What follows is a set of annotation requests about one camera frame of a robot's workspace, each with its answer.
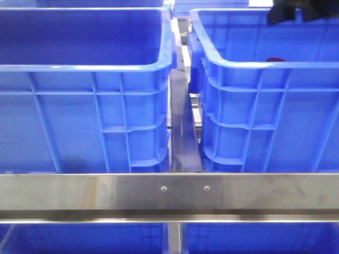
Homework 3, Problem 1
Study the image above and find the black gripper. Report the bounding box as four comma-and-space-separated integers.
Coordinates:
266, 0, 338, 25

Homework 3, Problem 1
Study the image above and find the red round button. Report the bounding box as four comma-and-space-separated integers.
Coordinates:
266, 57, 285, 62

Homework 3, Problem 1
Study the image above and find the blue plastic crate right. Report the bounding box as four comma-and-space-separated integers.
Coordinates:
189, 8, 338, 173

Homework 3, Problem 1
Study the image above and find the blue plastic crate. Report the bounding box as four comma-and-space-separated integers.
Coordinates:
189, 8, 338, 173
1, 7, 176, 174

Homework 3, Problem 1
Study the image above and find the far blue crate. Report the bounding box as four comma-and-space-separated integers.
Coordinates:
173, 0, 249, 17

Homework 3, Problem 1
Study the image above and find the blue plastic crate left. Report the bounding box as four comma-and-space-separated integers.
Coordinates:
1, 7, 176, 174

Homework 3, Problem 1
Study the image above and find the lower right blue crate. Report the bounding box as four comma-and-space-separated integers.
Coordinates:
184, 223, 338, 253

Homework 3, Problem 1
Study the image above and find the blue crate behind left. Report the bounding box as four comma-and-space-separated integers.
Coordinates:
36, 0, 171, 7

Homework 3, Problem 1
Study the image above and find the lower left blue crate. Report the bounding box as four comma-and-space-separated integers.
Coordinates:
1, 223, 168, 253

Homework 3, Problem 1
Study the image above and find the metal shelf rack frame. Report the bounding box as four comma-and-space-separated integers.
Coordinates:
1, 17, 338, 253

